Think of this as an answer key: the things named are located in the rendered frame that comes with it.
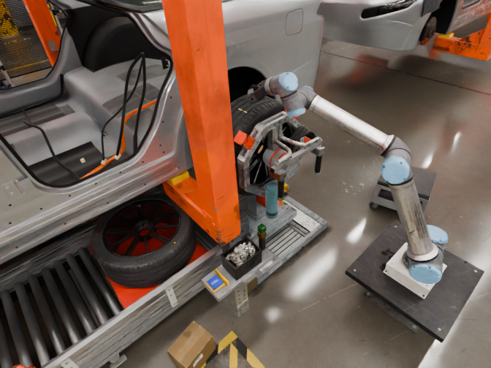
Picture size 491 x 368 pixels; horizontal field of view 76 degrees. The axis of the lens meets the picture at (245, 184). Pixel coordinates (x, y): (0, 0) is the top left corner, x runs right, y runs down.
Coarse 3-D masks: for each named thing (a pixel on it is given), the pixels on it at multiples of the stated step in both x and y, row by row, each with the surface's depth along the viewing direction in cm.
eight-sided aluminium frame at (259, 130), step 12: (264, 120) 184; (276, 120) 184; (288, 120) 190; (252, 132) 182; (264, 132) 181; (240, 156) 183; (240, 168) 188; (240, 180) 194; (276, 180) 222; (252, 192) 201; (264, 192) 211
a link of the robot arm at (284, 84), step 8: (288, 72) 149; (272, 80) 155; (280, 80) 149; (288, 80) 149; (296, 80) 151; (272, 88) 156; (280, 88) 152; (288, 88) 149; (296, 88) 153; (280, 96) 155
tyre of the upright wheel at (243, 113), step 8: (264, 96) 200; (232, 104) 192; (240, 104) 190; (248, 104) 189; (256, 104) 188; (264, 104) 187; (272, 104) 188; (280, 104) 192; (232, 112) 188; (240, 112) 186; (248, 112) 184; (256, 112) 182; (264, 112) 186; (272, 112) 190; (232, 120) 185; (240, 120) 183; (248, 120) 181; (256, 120) 184; (232, 128) 183; (240, 128) 180; (248, 128) 182; (264, 184) 222; (240, 192) 207; (248, 192) 213
